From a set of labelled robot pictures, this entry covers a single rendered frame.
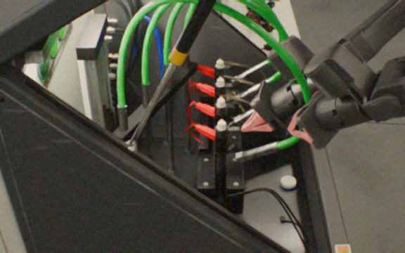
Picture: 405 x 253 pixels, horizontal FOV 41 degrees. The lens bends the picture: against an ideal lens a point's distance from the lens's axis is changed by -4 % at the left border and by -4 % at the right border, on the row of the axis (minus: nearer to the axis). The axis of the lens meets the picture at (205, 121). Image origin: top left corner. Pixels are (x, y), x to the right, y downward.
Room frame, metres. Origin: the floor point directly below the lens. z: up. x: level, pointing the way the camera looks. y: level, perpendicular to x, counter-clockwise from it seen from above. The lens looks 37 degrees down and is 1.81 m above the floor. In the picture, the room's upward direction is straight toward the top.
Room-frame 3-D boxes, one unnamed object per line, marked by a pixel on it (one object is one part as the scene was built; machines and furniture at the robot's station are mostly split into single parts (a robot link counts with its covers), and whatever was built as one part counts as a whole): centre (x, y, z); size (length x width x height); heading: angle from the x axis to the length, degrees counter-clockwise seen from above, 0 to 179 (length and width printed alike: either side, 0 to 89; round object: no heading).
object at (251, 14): (1.64, -0.18, 1.01); 0.23 x 0.11 x 0.06; 0
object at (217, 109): (0.99, -0.04, 1.00); 0.05 x 0.03 x 0.21; 90
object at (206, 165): (1.03, -0.03, 0.91); 0.34 x 0.10 x 0.15; 0
